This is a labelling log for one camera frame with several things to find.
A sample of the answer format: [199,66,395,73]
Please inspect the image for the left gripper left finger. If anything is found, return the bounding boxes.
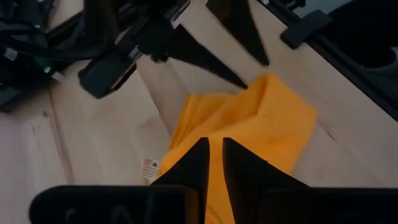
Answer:
[150,137,211,224]

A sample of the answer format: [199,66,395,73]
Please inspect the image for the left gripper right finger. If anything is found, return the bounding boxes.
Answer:
[222,137,311,224]

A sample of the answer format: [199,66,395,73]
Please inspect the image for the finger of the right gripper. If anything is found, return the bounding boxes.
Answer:
[206,0,271,67]
[138,24,249,90]

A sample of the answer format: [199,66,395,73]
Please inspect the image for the orange microfiber towel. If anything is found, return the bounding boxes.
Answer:
[141,73,318,224]

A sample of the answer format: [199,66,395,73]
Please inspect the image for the black equipment housing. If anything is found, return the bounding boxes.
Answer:
[323,0,398,70]

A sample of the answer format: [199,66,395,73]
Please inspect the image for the black aluminium table frame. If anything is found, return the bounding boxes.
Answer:
[257,0,398,122]

